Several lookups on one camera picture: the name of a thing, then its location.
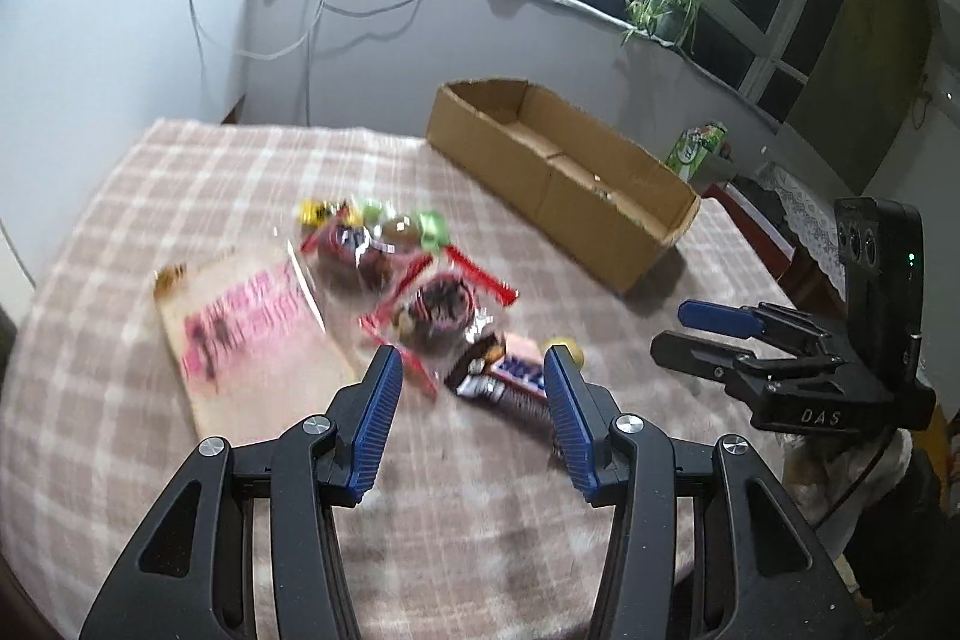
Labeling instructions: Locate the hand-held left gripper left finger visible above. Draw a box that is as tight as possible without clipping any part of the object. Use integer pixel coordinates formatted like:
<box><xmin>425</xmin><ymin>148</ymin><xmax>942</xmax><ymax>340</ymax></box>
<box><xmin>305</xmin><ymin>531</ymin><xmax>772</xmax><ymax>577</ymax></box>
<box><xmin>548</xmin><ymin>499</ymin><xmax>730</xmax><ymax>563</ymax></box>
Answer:
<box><xmin>79</xmin><ymin>344</ymin><xmax>406</xmax><ymax>640</ymax></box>

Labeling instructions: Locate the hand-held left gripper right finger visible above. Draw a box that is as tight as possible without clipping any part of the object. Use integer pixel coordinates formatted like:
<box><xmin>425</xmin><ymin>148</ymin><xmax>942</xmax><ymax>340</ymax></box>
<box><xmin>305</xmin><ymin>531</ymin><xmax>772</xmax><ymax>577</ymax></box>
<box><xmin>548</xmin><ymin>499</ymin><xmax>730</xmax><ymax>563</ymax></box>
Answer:
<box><xmin>542</xmin><ymin>344</ymin><xmax>871</xmax><ymax>640</ymax></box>

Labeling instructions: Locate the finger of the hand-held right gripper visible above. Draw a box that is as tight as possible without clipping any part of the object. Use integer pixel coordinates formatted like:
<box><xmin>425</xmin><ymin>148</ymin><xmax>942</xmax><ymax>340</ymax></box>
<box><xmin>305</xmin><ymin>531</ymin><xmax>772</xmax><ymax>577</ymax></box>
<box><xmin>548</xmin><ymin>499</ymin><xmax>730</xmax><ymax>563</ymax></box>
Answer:
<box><xmin>650</xmin><ymin>329</ymin><xmax>848</xmax><ymax>405</ymax></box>
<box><xmin>677</xmin><ymin>299</ymin><xmax>848</xmax><ymax>357</ymax></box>

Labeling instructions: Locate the sliced bread packet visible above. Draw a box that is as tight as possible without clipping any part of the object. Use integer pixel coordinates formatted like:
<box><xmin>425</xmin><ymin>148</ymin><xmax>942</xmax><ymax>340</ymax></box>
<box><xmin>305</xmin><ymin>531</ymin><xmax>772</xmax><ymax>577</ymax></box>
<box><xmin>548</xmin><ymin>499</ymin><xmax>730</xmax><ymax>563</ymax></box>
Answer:
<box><xmin>154</xmin><ymin>246</ymin><xmax>357</xmax><ymax>442</ymax></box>

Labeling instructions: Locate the cardboard box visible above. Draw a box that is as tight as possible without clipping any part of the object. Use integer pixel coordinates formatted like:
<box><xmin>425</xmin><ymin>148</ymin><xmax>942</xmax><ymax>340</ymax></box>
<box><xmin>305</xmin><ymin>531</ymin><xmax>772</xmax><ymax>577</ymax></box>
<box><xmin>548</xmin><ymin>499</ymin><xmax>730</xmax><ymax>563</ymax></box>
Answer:
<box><xmin>426</xmin><ymin>77</ymin><xmax>702</xmax><ymax>296</ymax></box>

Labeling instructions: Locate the person's right forearm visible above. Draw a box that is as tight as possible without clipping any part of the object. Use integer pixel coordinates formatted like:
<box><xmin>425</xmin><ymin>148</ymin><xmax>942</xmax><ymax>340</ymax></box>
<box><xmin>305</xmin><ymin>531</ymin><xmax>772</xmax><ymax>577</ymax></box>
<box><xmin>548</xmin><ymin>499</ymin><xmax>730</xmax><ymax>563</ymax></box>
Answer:
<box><xmin>780</xmin><ymin>430</ymin><xmax>946</xmax><ymax>611</ymax></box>

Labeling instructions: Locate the Snickers bar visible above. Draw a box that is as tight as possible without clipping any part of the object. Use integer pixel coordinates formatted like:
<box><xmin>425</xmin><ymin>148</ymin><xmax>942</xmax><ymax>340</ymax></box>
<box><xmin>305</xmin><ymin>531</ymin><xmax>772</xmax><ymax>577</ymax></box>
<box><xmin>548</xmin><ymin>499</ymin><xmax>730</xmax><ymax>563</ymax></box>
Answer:
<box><xmin>444</xmin><ymin>347</ymin><xmax>560</xmax><ymax>438</ymax></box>

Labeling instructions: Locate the small brown wrapped candy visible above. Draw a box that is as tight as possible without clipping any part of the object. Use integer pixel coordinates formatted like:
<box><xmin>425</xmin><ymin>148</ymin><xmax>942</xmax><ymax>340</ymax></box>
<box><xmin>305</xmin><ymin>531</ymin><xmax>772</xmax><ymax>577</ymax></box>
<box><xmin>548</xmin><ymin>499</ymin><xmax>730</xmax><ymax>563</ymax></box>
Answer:
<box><xmin>461</xmin><ymin>310</ymin><xmax>511</xmax><ymax>365</ymax></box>

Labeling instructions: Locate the clear packet with round cake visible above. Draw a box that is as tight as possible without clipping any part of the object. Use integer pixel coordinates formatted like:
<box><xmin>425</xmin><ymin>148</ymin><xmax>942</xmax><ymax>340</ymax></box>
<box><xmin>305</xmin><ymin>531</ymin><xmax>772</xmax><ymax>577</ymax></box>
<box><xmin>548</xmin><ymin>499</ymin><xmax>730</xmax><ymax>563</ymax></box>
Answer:
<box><xmin>360</xmin><ymin>246</ymin><xmax>522</xmax><ymax>397</ymax></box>

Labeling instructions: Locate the white lace cloth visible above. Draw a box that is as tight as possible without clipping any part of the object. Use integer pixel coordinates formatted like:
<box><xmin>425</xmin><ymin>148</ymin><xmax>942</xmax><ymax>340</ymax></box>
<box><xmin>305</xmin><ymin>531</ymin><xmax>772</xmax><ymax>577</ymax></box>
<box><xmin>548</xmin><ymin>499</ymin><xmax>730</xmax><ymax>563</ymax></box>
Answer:
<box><xmin>757</xmin><ymin>164</ymin><xmax>852</xmax><ymax>292</ymax></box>

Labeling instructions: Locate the green drink carton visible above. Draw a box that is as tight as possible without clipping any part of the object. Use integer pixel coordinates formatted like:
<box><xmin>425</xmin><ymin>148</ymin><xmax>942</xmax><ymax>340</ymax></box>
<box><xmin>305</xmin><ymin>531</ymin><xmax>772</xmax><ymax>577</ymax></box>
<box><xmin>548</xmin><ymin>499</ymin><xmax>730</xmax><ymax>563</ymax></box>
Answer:
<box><xmin>664</xmin><ymin>121</ymin><xmax>730</xmax><ymax>180</ymax></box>

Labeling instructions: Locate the clear packet of chocolate cakes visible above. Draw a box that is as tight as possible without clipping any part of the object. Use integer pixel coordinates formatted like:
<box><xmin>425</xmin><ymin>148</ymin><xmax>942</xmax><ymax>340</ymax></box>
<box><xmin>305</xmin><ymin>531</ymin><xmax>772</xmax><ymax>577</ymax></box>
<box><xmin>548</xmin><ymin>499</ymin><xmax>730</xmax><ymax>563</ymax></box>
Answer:
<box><xmin>300</xmin><ymin>212</ymin><xmax>436</xmax><ymax>296</ymax></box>

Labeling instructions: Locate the yellow wrapped candy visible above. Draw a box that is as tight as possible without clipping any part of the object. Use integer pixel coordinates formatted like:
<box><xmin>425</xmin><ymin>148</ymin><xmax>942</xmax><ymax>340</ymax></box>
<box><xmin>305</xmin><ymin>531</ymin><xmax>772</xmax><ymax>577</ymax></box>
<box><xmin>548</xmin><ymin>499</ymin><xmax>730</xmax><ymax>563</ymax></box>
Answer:
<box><xmin>298</xmin><ymin>199</ymin><xmax>342</xmax><ymax>229</ymax></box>

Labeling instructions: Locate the beige plaid blanket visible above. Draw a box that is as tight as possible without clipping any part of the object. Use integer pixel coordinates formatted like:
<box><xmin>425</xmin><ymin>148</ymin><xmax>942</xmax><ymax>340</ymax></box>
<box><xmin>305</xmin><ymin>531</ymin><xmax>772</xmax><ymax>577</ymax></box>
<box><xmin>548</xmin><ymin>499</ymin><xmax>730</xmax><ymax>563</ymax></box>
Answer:
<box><xmin>0</xmin><ymin>117</ymin><xmax>811</xmax><ymax>640</ymax></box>

